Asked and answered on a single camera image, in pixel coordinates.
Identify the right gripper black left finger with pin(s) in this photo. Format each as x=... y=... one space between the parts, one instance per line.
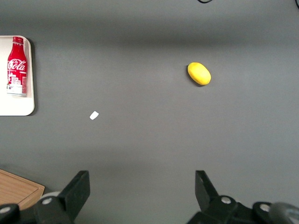
x=70 y=198

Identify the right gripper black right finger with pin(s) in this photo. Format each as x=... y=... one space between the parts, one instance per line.
x=205 y=196

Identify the beige plastic tray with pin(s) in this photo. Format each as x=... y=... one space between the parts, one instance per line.
x=29 y=102

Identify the wooden drawer cabinet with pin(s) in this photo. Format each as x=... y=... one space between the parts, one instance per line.
x=16 y=189

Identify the small white tape piece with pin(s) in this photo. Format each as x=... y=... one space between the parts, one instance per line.
x=94 y=115

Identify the yellow lemon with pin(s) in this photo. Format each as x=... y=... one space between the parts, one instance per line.
x=199 y=73

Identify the red cola bottle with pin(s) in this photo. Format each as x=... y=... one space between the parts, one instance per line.
x=16 y=67

